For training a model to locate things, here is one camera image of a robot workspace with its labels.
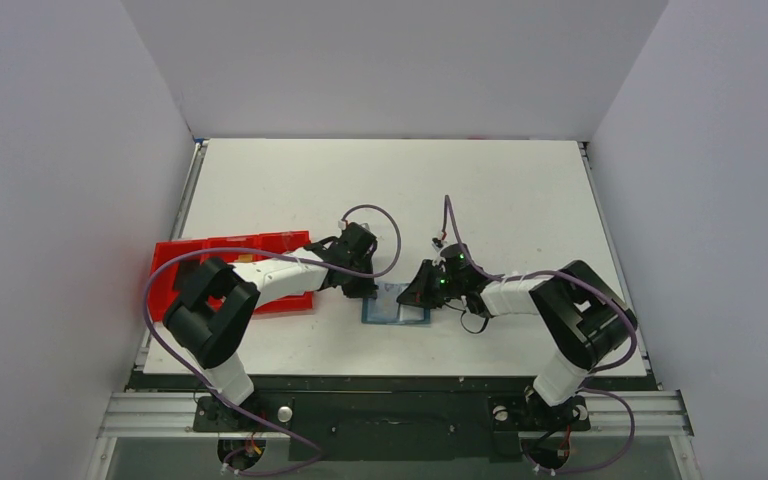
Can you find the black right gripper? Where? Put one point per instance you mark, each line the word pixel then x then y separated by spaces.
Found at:
pixel 364 289

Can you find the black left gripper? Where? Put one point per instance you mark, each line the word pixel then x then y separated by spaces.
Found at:
pixel 451 277

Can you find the blue leather card holder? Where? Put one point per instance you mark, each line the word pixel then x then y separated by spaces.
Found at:
pixel 385 310

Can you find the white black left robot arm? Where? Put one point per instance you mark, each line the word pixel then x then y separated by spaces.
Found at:
pixel 586 319

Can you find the red plastic compartment tray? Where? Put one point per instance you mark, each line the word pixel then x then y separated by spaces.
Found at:
pixel 166 287

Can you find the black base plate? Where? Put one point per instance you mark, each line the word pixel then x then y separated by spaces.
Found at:
pixel 392 418

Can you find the aluminium frame rail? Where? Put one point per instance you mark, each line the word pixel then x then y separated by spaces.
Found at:
pixel 172 415

